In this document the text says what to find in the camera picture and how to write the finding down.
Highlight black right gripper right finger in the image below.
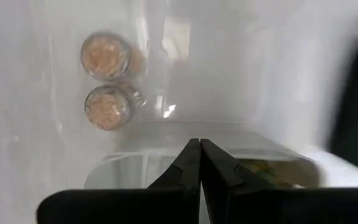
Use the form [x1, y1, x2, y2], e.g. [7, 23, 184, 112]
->
[200, 138, 358, 224]

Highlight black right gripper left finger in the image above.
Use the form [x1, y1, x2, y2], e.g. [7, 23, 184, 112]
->
[36, 138, 202, 224]

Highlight tan-lid white-label spice jar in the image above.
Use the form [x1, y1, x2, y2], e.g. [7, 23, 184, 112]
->
[83, 120, 323, 190]

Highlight small glass spice jar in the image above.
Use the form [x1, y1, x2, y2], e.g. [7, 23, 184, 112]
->
[80, 30, 146, 82]
[84, 83, 148, 132]

